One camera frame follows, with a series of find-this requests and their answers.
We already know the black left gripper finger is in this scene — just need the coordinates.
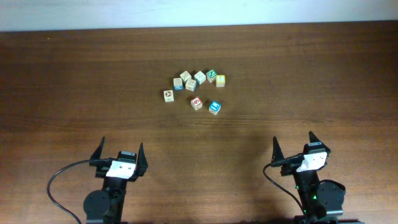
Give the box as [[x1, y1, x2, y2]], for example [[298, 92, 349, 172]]
[[90, 136, 105, 166], [136, 143, 148, 177]]

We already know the wooden block blue L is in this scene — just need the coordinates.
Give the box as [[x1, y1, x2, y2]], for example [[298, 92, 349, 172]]
[[209, 101, 221, 115]]

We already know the wooden block red 6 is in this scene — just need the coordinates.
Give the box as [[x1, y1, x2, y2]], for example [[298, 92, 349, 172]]
[[190, 96, 203, 111]]

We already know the wooden block yellow letter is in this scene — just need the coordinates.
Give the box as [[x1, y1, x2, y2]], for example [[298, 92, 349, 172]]
[[216, 75, 226, 87]]

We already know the wooden block green N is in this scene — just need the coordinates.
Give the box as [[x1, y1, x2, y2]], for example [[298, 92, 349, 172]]
[[206, 70, 218, 83]]

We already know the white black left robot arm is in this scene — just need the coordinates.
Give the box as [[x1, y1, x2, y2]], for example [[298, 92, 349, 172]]
[[83, 138, 148, 224]]

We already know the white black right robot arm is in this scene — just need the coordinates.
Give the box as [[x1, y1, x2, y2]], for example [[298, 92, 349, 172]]
[[264, 131, 359, 224]]

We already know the wooden block blue side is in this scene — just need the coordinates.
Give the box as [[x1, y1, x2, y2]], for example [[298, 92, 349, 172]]
[[173, 78, 183, 90]]

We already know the wooden block blue edge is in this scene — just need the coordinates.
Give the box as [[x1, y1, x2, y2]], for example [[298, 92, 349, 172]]
[[185, 79, 197, 91]]

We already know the wooden block top pattern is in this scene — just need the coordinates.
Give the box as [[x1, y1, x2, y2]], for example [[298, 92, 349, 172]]
[[180, 71, 192, 83]]

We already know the wooden block teal pattern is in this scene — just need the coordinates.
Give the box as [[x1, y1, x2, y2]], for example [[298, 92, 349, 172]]
[[194, 71, 206, 85]]

